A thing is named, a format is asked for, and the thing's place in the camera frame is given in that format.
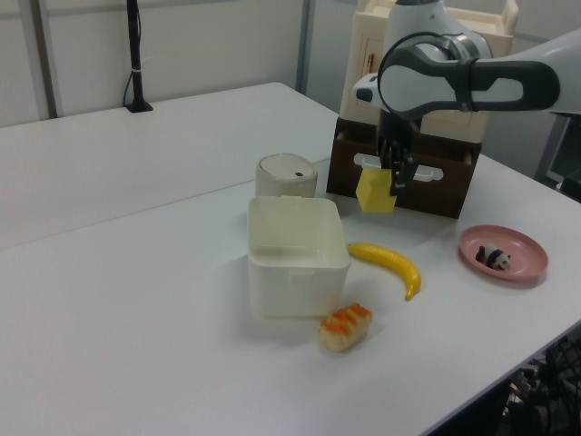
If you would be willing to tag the panda figurine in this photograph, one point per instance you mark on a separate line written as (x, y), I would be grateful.
(492, 256)

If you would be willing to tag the dark wood cabinet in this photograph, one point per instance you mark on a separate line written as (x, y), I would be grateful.
(449, 145)

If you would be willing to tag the yellow toy banana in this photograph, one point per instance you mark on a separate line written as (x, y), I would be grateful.
(395, 261)

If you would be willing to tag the pink plate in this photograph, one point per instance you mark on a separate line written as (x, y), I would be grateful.
(522, 254)

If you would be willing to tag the black camera stand pole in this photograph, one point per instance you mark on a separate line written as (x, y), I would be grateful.
(134, 54)

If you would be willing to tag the grey metal frame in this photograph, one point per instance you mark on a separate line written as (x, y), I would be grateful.
(544, 154)

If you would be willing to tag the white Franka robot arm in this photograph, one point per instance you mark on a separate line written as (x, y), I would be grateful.
(499, 82)

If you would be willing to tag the black equipment under table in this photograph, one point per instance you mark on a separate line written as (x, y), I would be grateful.
(558, 377)

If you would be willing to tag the small cream lidded trash can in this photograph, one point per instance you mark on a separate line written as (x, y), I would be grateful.
(283, 179)

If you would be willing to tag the white open plastic box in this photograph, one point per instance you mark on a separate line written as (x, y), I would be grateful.
(295, 290)

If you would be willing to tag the shrimp sushi toy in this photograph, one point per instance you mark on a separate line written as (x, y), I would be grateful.
(345, 329)

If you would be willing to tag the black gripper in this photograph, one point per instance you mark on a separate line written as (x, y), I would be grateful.
(397, 131)

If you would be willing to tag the yellow cube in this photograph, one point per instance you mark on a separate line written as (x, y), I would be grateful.
(374, 195)

